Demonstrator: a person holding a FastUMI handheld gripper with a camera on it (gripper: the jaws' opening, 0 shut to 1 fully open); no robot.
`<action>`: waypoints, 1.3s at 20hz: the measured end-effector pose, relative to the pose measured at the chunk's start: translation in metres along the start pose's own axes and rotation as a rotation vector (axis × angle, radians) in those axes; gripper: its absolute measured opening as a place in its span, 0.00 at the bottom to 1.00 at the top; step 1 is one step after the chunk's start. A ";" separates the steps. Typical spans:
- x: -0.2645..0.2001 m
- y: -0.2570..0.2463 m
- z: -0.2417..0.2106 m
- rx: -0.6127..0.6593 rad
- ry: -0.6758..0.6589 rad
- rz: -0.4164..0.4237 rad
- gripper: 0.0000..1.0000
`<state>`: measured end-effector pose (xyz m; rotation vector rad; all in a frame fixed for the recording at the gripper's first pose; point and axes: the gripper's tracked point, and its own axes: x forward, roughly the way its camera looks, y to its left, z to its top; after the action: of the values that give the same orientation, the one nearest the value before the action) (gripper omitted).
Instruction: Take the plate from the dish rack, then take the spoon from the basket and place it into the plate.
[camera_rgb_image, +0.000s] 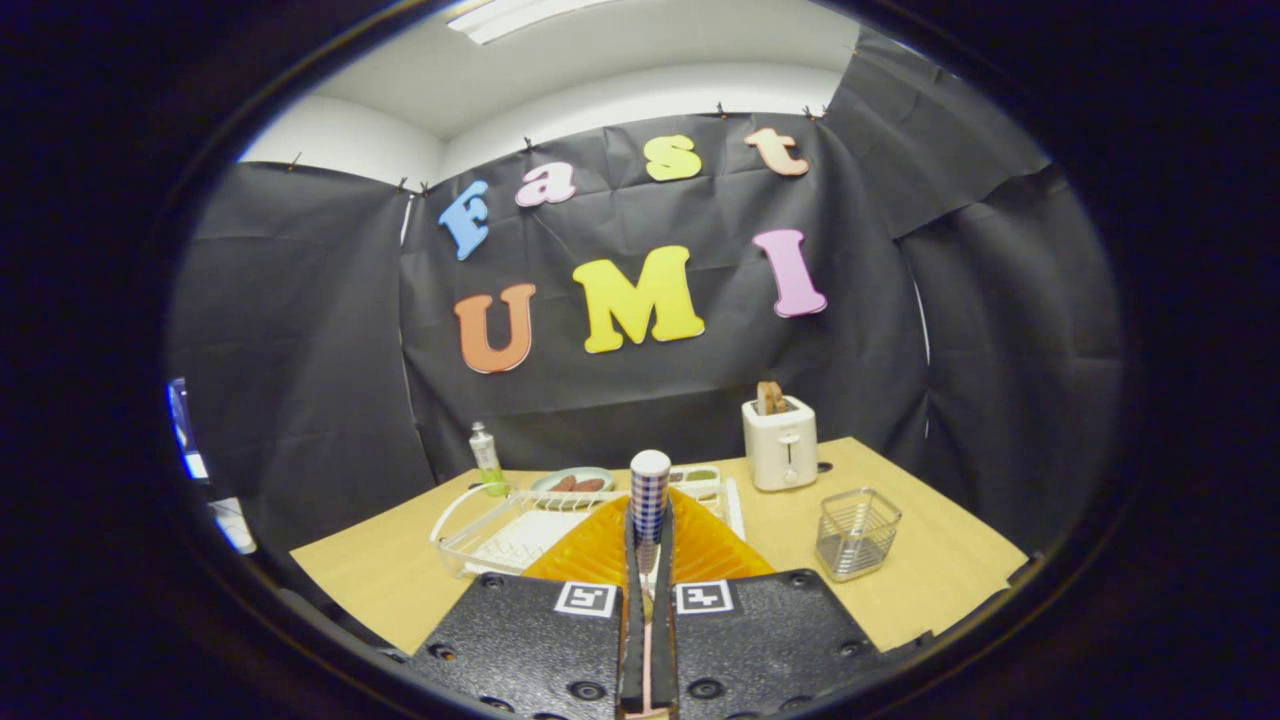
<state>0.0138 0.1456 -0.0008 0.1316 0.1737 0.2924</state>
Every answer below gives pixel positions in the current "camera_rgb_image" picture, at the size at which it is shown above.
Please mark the clear green dish soap bottle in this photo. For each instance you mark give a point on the clear green dish soap bottle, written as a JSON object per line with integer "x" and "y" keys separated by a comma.
{"x": 486, "y": 460}

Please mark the small teal plate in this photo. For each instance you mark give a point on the small teal plate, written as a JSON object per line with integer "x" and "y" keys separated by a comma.
{"x": 575, "y": 472}

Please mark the white paper sheet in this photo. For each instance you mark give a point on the white paper sheet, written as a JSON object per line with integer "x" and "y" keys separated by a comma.
{"x": 232, "y": 525}

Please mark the brown sausage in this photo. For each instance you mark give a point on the brown sausage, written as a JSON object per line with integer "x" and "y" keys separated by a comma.
{"x": 591, "y": 485}
{"x": 562, "y": 485}

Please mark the ceiling light panel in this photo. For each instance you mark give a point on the ceiling light panel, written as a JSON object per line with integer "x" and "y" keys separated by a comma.
{"x": 500, "y": 20}

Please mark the white divided snack tray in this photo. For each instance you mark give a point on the white divided snack tray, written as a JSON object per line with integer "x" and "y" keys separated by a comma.
{"x": 700, "y": 476}

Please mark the blue lit screen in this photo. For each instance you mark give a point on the blue lit screen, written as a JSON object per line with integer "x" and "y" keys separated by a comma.
{"x": 186, "y": 430}

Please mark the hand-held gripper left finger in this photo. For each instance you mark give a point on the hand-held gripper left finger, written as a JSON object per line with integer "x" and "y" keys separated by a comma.
{"x": 633, "y": 640}

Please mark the black backdrop cloth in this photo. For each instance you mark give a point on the black backdrop cloth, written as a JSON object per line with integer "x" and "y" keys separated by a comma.
{"x": 700, "y": 400}

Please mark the cream toaster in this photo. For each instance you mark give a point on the cream toaster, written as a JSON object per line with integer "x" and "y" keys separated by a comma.
{"x": 780, "y": 450}

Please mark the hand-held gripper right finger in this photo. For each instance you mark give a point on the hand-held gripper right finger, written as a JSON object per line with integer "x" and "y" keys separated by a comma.
{"x": 664, "y": 640}

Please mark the white drain mat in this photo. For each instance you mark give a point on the white drain mat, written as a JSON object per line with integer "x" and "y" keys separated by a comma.
{"x": 520, "y": 535}

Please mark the brown bread slice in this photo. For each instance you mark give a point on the brown bread slice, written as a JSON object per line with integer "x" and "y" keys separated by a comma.
{"x": 771, "y": 398}

